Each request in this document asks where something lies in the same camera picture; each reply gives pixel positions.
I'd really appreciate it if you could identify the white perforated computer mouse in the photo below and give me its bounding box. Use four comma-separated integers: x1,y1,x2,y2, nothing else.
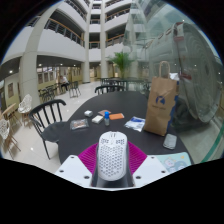
96,130,129,182

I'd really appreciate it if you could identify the small blue-capped bottle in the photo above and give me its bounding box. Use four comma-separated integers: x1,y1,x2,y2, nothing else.
103,111,111,127

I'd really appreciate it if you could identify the white lattice chair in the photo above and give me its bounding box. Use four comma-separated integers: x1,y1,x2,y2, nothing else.
17,93,33,123
0,118,21,159

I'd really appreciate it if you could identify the light wooden table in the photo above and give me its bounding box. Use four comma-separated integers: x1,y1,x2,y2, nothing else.
1,103,21,128

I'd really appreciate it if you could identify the black spindle-back chair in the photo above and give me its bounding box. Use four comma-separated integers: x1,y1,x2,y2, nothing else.
94,84,126,95
28,98,68,160

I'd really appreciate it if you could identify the grey smartphone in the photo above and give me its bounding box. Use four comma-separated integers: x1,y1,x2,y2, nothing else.
162,133,178,150

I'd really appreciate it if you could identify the person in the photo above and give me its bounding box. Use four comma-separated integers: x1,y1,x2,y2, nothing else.
59,75,70,92

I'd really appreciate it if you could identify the brown paper carrier bag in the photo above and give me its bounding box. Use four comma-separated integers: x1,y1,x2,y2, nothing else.
143,60,179,137

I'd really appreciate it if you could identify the clear plastic packet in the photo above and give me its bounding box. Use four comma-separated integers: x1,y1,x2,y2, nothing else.
69,118,90,131

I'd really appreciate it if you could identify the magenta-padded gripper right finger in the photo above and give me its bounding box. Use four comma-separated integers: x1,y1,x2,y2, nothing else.
124,141,171,189

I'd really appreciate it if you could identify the group of black chairs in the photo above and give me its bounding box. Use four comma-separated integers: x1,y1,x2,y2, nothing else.
38,80,82,103

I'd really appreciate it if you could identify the brown card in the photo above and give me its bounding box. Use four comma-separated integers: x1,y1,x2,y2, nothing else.
97,109,112,117

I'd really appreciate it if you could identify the white oblong box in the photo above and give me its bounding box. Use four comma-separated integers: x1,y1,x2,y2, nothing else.
91,115,104,125

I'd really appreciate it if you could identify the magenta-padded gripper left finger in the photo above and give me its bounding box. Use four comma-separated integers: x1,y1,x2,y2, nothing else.
54,142,101,189

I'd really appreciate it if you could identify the pale green cartoon mouse pad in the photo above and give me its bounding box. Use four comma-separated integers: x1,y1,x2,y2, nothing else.
153,151,193,174

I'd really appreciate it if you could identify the white and blue plastic packet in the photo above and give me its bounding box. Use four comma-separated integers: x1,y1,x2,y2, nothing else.
123,116,147,133

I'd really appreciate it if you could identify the orange card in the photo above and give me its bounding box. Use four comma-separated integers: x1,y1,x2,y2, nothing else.
108,112,125,121

